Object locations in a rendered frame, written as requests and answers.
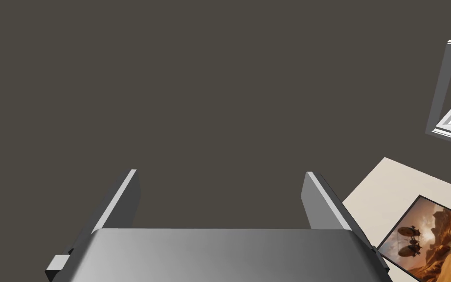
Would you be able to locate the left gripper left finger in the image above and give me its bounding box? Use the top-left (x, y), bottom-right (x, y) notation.
top-left (90, 169), bottom-right (142, 235)

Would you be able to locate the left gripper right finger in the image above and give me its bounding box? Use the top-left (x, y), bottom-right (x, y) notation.
top-left (300, 171), bottom-right (372, 248)

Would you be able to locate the framed orange desert picture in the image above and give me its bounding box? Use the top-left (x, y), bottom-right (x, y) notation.
top-left (376, 194), bottom-right (451, 282)

